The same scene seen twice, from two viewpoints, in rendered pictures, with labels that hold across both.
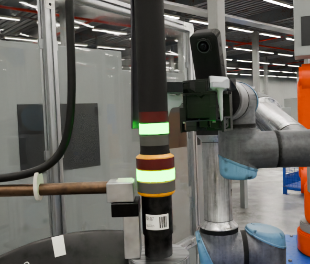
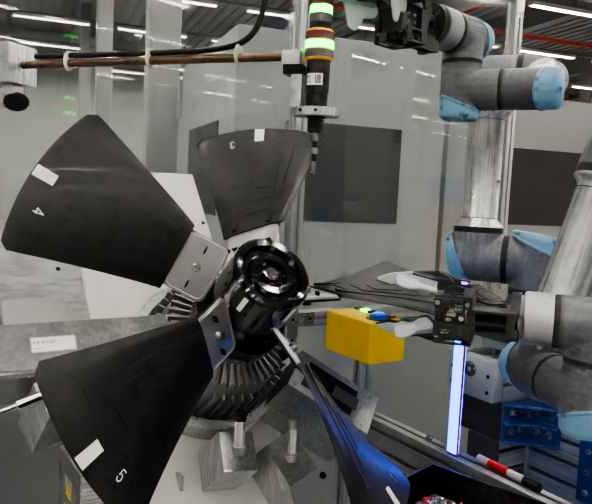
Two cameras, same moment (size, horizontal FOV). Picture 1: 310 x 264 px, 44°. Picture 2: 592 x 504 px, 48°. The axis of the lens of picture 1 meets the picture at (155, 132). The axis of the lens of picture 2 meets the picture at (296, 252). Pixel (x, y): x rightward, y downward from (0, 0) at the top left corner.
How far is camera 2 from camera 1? 70 cm
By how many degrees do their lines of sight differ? 21
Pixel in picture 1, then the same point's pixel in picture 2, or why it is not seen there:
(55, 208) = not seen: hidden behind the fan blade
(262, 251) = (524, 256)
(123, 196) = (292, 59)
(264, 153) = (481, 89)
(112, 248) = (302, 142)
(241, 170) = (455, 106)
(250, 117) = (471, 50)
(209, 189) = (468, 177)
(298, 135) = (523, 71)
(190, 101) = (385, 14)
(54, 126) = not seen: hidden behind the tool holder
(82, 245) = (278, 137)
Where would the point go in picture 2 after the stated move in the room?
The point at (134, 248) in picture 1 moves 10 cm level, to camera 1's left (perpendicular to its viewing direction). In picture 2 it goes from (296, 99) to (236, 99)
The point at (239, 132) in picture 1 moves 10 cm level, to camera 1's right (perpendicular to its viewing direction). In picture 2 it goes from (456, 66) to (514, 65)
